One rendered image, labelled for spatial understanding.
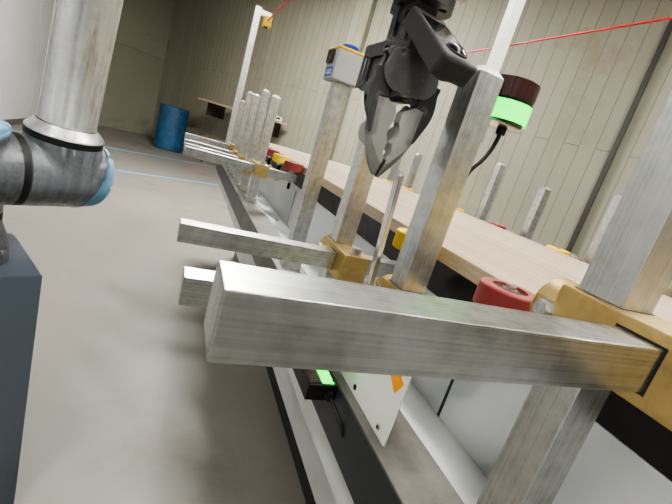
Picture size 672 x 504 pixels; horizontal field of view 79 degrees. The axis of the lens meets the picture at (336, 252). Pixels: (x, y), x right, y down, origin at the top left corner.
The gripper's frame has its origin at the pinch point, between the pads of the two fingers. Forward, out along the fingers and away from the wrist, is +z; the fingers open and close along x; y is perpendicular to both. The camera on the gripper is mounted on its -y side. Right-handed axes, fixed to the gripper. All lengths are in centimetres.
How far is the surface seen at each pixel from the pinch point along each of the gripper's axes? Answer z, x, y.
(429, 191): 1.2, -6.0, -3.1
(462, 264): 12.0, -24.7, 8.2
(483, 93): -11.1, -7.4, -4.7
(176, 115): 31, 36, 822
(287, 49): -121, -106, 656
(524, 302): 10.8, -19.7, -10.8
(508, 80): -13.4, -10.1, -4.7
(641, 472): 22.4, -27.7, -26.2
